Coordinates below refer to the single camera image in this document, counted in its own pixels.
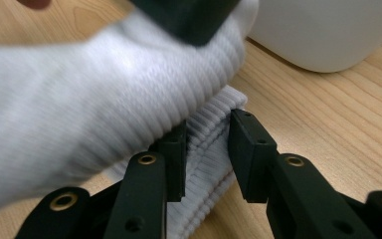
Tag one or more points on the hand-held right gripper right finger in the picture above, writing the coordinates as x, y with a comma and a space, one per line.
295, 199

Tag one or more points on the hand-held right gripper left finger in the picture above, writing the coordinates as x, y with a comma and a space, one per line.
142, 199

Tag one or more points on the white sock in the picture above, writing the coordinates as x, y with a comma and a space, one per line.
79, 99

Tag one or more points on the white divided storage box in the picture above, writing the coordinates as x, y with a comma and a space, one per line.
328, 30

